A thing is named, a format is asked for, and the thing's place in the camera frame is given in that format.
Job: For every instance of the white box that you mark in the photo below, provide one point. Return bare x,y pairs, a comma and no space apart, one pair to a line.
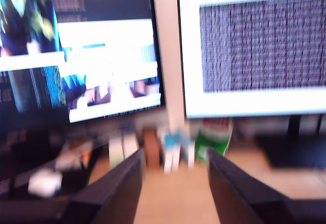
190,152
168,155

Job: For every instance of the large black desktop monitor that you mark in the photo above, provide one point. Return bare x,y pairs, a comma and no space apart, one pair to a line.
254,101

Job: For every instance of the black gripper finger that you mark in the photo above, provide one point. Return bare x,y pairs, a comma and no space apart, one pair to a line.
237,198
114,198

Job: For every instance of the small white object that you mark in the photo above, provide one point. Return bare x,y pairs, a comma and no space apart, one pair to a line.
44,183

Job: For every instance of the green and red snack bag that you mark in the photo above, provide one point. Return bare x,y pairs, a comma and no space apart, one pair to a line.
203,142

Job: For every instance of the brown cardboard box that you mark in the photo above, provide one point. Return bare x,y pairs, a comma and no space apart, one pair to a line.
152,147

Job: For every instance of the black monitor with dark screen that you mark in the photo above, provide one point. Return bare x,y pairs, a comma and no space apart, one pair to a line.
114,43

